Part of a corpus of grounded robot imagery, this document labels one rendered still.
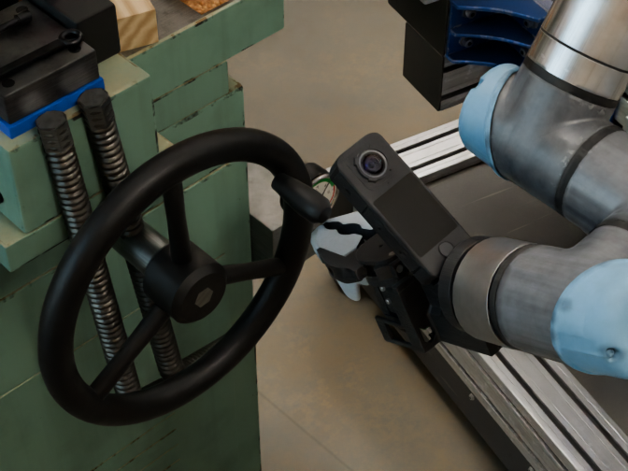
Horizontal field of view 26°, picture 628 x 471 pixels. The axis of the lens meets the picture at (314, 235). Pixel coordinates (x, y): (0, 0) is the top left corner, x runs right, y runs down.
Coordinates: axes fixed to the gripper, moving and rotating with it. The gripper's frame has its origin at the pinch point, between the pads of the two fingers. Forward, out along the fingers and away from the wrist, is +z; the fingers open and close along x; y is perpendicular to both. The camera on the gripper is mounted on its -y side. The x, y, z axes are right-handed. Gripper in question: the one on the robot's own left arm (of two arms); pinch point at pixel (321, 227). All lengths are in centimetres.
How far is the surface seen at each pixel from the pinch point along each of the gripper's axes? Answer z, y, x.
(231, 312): 38.9, 20.4, 4.5
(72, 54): 6.1, -21.7, -10.3
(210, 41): 20.1, -12.9, 7.7
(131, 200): -0.8, -11.5, -14.0
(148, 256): 8.9, -3.1, -11.6
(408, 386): 69, 63, 37
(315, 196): -1.0, -3.1, 0.1
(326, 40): 136, 31, 87
